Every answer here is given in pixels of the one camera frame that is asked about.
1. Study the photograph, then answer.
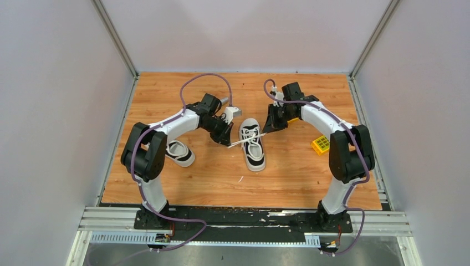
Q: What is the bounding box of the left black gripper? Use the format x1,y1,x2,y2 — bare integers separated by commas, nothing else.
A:
201,116,233,147

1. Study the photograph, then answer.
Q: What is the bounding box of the grey metal cylinder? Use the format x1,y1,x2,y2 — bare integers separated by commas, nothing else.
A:
220,97,229,107

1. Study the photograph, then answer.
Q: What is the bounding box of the black white sneaker with laces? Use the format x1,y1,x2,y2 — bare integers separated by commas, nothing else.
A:
237,118,266,172

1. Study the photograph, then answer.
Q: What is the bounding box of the aluminium frame rail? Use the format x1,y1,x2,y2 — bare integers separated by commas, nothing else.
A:
77,207,422,265

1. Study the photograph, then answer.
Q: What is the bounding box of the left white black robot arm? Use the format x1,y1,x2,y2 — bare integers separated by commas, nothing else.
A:
120,94,242,229

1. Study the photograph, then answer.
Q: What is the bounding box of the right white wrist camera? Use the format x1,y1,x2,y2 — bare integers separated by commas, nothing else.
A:
270,85,284,107

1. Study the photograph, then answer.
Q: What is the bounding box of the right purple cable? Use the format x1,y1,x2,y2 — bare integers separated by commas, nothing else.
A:
263,78,371,257

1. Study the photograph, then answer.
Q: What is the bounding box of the yellow toy handle piece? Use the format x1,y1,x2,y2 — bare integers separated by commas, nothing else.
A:
288,117,300,124

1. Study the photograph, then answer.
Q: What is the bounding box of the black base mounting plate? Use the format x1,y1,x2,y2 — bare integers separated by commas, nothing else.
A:
134,206,353,244

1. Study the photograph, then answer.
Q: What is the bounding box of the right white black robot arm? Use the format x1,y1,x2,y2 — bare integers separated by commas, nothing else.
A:
263,82,375,232

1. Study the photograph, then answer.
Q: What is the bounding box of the yellow green building block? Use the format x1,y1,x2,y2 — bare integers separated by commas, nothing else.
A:
310,136,330,156

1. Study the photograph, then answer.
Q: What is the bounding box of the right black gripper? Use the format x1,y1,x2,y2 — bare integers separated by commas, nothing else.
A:
264,103,297,134

